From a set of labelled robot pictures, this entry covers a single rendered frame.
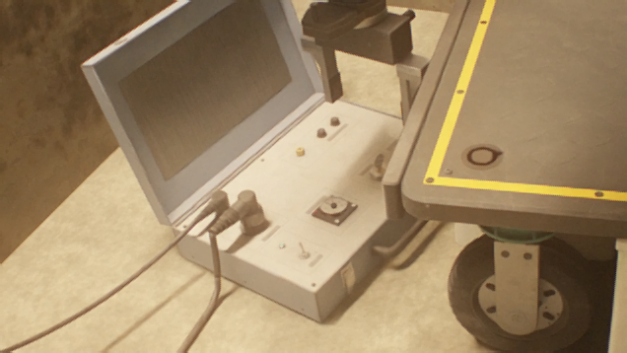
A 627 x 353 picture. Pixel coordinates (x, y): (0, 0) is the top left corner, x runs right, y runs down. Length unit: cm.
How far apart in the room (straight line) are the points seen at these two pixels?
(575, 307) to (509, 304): 8
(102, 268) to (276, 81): 41
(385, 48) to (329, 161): 28
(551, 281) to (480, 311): 11
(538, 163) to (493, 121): 9
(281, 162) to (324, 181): 9
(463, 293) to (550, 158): 24
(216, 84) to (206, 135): 8
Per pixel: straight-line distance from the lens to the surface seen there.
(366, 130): 147
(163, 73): 137
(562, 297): 110
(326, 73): 131
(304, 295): 122
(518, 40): 115
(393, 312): 125
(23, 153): 151
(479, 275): 109
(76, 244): 150
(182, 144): 139
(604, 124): 101
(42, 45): 151
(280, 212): 134
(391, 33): 118
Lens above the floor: 90
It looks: 38 degrees down
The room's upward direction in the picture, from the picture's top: 10 degrees counter-clockwise
